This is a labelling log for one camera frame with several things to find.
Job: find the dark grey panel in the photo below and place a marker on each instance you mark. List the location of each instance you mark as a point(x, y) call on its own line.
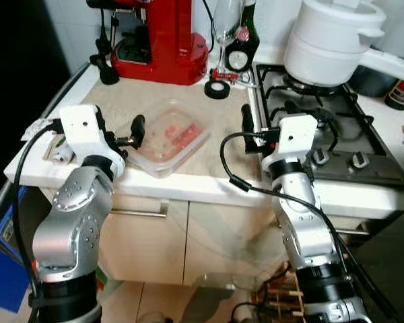
point(390, 269)

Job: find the clear plastic food container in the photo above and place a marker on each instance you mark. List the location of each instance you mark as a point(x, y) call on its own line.
point(168, 145)

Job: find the clear wine glass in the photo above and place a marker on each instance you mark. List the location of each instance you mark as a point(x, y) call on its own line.
point(227, 20)

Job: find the silver hob knob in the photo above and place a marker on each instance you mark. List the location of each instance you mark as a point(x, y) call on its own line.
point(319, 158)
point(358, 160)

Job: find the dark bottle red label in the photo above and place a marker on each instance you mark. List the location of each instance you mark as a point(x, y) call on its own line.
point(402, 94)

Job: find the black tape roll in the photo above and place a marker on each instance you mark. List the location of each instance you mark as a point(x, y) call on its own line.
point(209, 89)

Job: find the steel gas hob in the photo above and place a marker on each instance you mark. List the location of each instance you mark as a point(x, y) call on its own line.
point(353, 134)

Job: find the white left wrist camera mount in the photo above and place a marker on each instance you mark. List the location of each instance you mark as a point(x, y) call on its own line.
point(81, 128)

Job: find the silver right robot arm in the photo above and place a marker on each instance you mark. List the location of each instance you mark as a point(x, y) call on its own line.
point(306, 229)

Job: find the small red tool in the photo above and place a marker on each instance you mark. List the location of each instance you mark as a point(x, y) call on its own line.
point(223, 75)

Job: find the blue box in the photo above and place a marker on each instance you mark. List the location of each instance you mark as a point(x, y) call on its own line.
point(3, 269)

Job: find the dark bottle round label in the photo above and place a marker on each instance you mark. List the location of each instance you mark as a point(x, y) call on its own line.
point(238, 59)

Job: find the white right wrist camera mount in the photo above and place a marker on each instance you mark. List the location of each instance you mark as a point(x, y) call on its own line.
point(293, 138)

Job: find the wooden slatted wine rack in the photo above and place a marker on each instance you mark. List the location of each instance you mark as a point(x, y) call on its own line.
point(283, 293)

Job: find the black coffee tamper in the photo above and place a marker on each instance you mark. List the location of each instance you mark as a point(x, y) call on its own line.
point(108, 73)

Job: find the red coffee machine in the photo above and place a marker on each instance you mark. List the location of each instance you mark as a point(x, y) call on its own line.
point(168, 54)

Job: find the beige kitchen cabinet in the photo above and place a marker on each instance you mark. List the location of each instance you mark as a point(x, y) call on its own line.
point(148, 242)

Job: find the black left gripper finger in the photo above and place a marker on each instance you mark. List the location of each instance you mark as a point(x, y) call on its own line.
point(138, 131)

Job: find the orange green bag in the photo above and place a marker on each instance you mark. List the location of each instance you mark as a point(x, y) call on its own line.
point(101, 277)

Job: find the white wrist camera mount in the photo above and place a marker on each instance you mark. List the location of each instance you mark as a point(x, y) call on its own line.
point(293, 138)
point(81, 128)

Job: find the white plastic jug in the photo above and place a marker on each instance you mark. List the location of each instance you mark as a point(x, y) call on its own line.
point(397, 27)

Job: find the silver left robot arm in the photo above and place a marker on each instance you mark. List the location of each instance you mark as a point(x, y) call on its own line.
point(67, 222)

